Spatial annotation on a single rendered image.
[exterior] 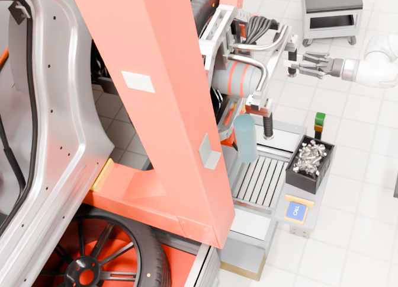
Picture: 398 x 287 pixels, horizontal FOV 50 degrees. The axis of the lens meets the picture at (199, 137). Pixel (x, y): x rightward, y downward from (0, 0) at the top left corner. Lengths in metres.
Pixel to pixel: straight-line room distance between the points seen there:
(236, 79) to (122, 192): 0.64
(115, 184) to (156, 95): 0.87
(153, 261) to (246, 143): 0.61
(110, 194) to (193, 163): 0.67
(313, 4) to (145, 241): 1.83
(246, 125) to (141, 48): 0.95
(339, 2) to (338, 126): 0.78
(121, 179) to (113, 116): 1.20
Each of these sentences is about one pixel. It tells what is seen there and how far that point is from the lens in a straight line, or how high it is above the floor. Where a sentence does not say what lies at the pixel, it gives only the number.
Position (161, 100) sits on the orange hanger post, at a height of 1.42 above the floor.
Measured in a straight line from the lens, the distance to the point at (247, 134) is 1.77.
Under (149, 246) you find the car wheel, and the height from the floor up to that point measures 0.50.
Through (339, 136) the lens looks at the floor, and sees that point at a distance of 2.64.
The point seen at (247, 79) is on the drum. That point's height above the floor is 0.91.
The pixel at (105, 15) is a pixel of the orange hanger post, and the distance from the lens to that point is 0.86.
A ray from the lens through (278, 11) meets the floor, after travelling 3.42.
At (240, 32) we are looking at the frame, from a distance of 1.92.
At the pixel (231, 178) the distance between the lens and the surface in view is 2.31.
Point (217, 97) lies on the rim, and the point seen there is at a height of 0.65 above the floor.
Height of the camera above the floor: 2.14
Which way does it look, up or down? 53 degrees down
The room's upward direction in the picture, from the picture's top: 16 degrees counter-clockwise
